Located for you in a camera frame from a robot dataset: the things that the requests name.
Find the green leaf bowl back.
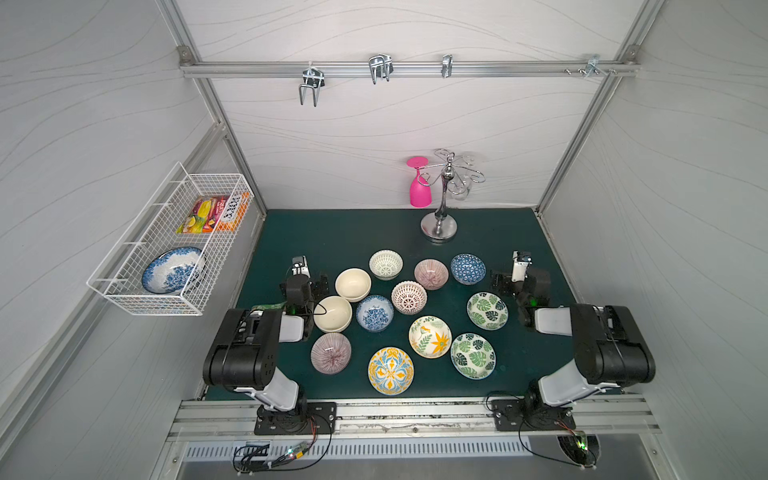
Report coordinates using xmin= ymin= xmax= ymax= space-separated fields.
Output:
xmin=466 ymin=292 xmax=509 ymax=331

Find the green leaf bowl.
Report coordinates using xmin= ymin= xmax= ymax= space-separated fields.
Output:
xmin=466 ymin=292 xmax=509 ymax=331
xmin=450 ymin=333 xmax=497 ymax=380

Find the purple striped bowl front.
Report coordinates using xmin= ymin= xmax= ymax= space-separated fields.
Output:
xmin=310 ymin=333 xmax=352 ymax=375

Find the purple striped bowl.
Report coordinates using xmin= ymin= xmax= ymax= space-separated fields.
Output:
xmin=414 ymin=259 xmax=450 ymax=291
xmin=310 ymin=333 xmax=352 ymax=375

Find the blue floral bowl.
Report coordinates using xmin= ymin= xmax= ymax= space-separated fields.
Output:
xmin=355 ymin=295 xmax=395 ymax=333
xmin=141 ymin=246 xmax=206 ymax=295

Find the green leaf bowl front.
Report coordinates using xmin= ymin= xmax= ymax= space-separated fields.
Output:
xmin=450 ymin=333 xmax=497 ymax=380

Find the white green triangle bowl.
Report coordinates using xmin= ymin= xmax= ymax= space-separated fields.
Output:
xmin=369 ymin=250 xmax=403 ymax=281

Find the white maroon leaf bowl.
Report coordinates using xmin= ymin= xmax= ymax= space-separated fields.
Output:
xmin=391 ymin=281 xmax=428 ymax=315

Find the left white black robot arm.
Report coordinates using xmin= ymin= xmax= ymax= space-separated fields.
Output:
xmin=202 ymin=273 xmax=329 ymax=434

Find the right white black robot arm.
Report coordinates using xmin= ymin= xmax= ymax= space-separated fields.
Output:
xmin=491 ymin=268 xmax=656 ymax=432

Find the green snack bag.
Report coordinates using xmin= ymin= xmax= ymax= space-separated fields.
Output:
xmin=252 ymin=302 xmax=285 ymax=311

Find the cream plain bowl front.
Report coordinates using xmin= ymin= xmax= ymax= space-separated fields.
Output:
xmin=314 ymin=296 xmax=353 ymax=333

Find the cream plain bowl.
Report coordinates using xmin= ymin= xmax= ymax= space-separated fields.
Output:
xmin=314 ymin=296 xmax=353 ymax=333
xmin=334 ymin=268 xmax=372 ymax=303

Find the cream plain bowl back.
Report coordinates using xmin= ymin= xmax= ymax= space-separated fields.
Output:
xmin=334 ymin=268 xmax=372 ymax=303

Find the blue triangle pattern bowl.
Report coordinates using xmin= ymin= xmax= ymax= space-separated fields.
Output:
xmin=450 ymin=253 xmax=487 ymax=285

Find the purple striped bowl back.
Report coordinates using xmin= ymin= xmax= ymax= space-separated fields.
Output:
xmin=414 ymin=259 xmax=450 ymax=291

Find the colourful snack packet in basket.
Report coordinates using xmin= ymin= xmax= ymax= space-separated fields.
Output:
xmin=176 ymin=191 xmax=250 ymax=234

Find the yellow flower bowl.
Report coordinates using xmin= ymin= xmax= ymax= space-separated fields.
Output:
xmin=408 ymin=316 xmax=453 ymax=359

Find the chrome glass holder stand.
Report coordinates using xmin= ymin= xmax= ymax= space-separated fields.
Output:
xmin=417 ymin=148 xmax=486 ymax=244

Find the yellow blue ornament bowl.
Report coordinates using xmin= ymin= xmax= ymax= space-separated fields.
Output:
xmin=367 ymin=347 xmax=415 ymax=396

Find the blue floral bowl in basket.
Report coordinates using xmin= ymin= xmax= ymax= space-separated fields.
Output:
xmin=141 ymin=246 xmax=206 ymax=295

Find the pink plastic wine glass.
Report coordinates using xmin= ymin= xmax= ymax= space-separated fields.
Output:
xmin=407 ymin=156 xmax=432 ymax=208

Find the metal double hook left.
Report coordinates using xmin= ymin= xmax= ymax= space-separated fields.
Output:
xmin=298 ymin=66 xmax=325 ymax=107

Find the metal double hook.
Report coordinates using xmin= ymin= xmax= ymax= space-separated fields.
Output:
xmin=368 ymin=54 xmax=394 ymax=85
xmin=298 ymin=66 xmax=325 ymax=107

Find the metal hook right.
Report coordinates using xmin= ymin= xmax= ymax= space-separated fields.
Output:
xmin=563 ymin=55 xmax=618 ymax=78

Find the metal double hook middle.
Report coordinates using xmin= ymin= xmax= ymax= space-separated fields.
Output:
xmin=368 ymin=54 xmax=394 ymax=85

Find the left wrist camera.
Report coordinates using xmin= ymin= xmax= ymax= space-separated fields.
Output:
xmin=291 ymin=256 xmax=311 ymax=278

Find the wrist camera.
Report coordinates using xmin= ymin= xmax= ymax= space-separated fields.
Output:
xmin=511 ymin=250 xmax=532 ymax=282
xmin=291 ymin=256 xmax=311 ymax=278

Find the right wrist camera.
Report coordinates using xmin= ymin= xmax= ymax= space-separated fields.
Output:
xmin=511 ymin=250 xmax=532 ymax=282

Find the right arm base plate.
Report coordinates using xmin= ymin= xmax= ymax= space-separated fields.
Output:
xmin=489 ymin=398 xmax=576 ymax=432

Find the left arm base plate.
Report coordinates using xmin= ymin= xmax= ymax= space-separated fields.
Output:
xmin=254 ymin=401 xmax=338 ymax=436

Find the white wire wall basket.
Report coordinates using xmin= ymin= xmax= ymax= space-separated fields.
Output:
xmin=87 ymin=164 xmax=253 ymax=316

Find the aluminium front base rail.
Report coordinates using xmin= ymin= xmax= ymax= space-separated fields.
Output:
xmin=166 ymin=394 xmax=662 ymax=442

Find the black cable left base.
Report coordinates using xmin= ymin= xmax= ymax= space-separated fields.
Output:
xmin=232 ymin=413 xmax=335 ymax=474

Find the black cable base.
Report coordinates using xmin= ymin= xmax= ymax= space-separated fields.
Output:
xmin=484 ymin=391 xmax=600 ymax=469
xmin=232 ymin=413 xmax=335 ymax=474

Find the black cable right base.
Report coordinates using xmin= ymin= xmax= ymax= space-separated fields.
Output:
xmin=484 ymin=391 xmax=600 ymax=469

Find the metal bracket on rail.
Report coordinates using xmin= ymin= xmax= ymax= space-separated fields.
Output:
xmin=441 ymin=54 xmax=453 ymax=79

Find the aluminium top rail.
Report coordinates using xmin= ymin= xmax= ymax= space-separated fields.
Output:
xmin=180 ymin=55 xmax=641 ymax=81

